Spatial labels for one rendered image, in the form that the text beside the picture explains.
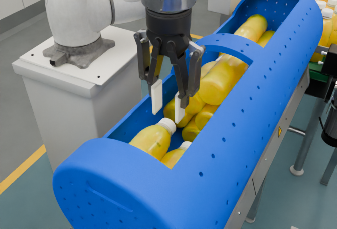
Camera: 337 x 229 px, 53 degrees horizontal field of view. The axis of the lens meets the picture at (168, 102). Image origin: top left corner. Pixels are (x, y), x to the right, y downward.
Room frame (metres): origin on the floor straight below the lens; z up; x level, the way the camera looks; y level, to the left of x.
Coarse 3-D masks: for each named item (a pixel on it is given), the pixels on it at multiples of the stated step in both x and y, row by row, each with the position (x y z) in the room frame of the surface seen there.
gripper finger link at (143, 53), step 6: (138, 36) 0.54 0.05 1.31; (138, 42) 0.54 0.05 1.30; (138, 48) 0.55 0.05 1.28; (144, 48) 0.55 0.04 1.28; (138, 54) 0.55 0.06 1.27; (144, 54) 0.55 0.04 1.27; (138, 60) 0.55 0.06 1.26; (144, 60) 0.55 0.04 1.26; (138, 66) 0.55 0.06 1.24; (144, 66) 0.54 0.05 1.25; (144, 72) 0.54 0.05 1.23; (144, 78) 0.54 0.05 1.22
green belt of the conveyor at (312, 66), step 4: (312, 64) 1.10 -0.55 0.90; (316, 64) 1.10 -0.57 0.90; (320, 64) 1.10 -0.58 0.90; (312, 68) 1.09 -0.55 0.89; (316, 68) 1.08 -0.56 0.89; (320, 68) 1.08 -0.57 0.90; (312, 72) 1.08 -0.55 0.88; (316, 72) 1.07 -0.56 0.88; (320, 72) 1.07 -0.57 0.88; (312, 76) 1.07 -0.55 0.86; (316, 76) 1.07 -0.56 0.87; (320, 76) 1.06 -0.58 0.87; (324, 76) 1.05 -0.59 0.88; (328, 76) 1.05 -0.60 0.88; (320, 80) 1.06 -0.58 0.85; (324, 80) 1.05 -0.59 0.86
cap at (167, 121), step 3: (162, 120) 0.53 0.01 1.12; (165, 120) 0.53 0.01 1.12; (168, 120) 0.53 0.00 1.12; (171, 120) 0.53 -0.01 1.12; (165, 123) 0.52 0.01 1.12; (168, 123) 0.52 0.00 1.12; (171, 123) 0.52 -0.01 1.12; (174, 123) 0.53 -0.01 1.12; (168, 126) 0.52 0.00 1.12; (171, 126) 0.52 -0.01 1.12; (174, 126) 0.52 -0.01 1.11; (171, 129) 0.51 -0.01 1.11; (174, 129) 0.52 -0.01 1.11
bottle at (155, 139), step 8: (144, 128) 0.50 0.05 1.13; (152, 128) 0.49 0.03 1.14; (160, 128) 0.49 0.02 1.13; (168, 128) 0.51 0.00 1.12; (136, 136) 0.47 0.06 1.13; (144, 136) 0.47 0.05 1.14; (152, 136) 0.47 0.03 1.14; (160, 136) 0.47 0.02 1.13; (168, 136) 0.49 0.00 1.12; (136, 144) 0.44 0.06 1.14; (144, 144) 0.44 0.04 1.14; (152, 144) 0.45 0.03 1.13; (160, 144) 0.46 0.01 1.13; (168, 144) 0.47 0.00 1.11; (152, 152) 0.43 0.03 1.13; (160, 152) 0.45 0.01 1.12; (160, 160) 0.45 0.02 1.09
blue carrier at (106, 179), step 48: (288, 0) 1.02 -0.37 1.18; (240, 48) 0.64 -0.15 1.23; (288, 48) 0.71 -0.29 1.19; (240, 96) 0.50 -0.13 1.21; (288, 96) 0.63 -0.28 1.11; (96, 144) 0.36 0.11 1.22; (192, 144) 0.37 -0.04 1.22; (240, 144) 0.41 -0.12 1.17; (96, 192) 0.31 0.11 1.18; (144, 192) 0.27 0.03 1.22; (192, 192) 0.30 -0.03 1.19; (240, 192) 0.37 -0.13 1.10
